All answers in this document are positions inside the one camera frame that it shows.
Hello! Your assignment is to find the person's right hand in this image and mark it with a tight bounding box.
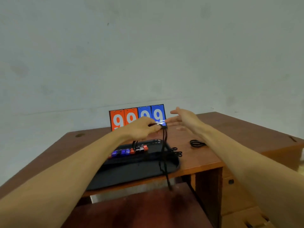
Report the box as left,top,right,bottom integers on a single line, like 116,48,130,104
165,106,207,136

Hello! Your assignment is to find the person's right forearm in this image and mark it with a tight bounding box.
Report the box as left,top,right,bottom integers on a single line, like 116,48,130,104
197,124,304,228

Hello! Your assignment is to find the plain wooden side drawer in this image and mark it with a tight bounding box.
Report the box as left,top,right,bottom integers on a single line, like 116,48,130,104
222,206,276,228

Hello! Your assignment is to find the bundle of black laces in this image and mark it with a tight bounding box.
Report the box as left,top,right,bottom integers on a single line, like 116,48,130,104
132,123,173,191

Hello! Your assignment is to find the pile of black laces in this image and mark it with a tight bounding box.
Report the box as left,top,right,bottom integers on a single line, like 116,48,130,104
102,147,183,165

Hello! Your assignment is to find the brown wooden desk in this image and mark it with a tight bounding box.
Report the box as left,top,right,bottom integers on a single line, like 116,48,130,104
0,112,304,228

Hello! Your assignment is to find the orange and blue flip scoreboard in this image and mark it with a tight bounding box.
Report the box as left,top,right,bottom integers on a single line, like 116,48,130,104
109,104,167,132

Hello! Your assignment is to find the pull-out wooden desk shelf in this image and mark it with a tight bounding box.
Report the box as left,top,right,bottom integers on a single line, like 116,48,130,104
61,182,214,228

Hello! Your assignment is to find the black plastic tray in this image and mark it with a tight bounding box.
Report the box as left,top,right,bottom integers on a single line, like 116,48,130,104
85,139,181,191

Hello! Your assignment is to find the person's left hand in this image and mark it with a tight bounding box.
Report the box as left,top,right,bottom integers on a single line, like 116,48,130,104
118,116,164,140

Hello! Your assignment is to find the wooden side drawer with keyhole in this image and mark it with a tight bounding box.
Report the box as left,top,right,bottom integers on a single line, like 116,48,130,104
222,175,257,215

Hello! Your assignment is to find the person's left forearm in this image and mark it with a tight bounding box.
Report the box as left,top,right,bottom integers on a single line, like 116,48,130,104
0,130,129,228

